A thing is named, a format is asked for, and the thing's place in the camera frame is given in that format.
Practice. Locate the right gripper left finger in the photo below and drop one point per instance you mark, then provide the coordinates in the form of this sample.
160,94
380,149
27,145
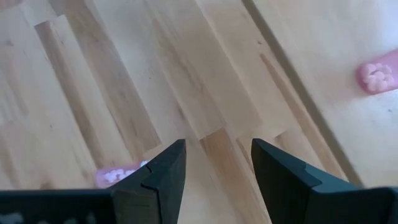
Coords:
155,193

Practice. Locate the pink pill bottle white cap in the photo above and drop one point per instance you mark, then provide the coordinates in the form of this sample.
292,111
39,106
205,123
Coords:
376,77
115,175

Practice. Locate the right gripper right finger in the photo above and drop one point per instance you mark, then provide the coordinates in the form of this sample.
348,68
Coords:
295,193

